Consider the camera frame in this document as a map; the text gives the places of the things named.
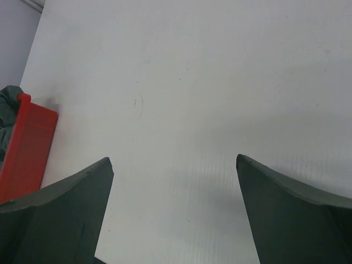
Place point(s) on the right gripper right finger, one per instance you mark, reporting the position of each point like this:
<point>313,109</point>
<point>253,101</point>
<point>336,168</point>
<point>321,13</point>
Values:
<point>291,221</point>

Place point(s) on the red plastic bin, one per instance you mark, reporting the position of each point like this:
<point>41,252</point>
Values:
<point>28,150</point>

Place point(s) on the grey t shirt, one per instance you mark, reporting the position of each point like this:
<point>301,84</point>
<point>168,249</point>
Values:
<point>8,110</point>

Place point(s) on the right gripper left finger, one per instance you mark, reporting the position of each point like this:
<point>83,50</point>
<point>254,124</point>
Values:
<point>60,223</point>

